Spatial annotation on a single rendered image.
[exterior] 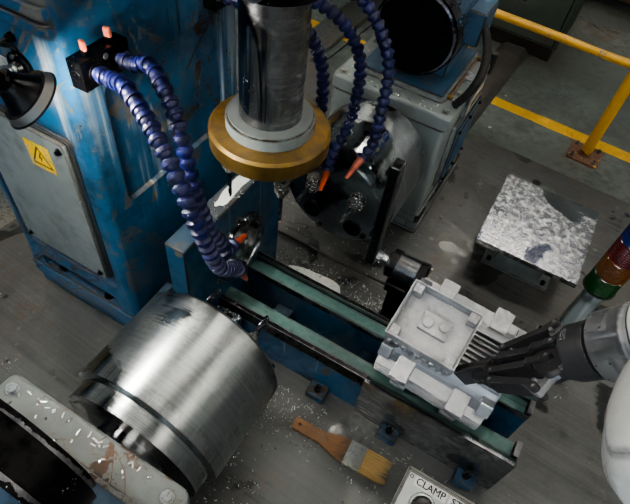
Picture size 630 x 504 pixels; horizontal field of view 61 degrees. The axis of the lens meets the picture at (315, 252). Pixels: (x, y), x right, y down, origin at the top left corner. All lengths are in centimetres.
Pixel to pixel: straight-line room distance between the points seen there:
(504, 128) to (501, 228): 202
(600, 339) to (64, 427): 64
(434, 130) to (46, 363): 94
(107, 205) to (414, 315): 52
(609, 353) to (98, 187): 72
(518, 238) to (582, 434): 44
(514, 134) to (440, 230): 192
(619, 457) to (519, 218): 94
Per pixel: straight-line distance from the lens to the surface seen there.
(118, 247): 97
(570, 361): 74
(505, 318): 96
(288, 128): 77
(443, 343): 89
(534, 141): 333
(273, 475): 107
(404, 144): 114
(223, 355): 77
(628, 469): 52
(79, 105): 78
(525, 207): 144
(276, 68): 70
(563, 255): 137
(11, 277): 138
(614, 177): 334
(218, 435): 78
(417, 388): 95
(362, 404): 109
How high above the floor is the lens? 183
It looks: 51 degrees down
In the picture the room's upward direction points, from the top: 9 degrees clockwise
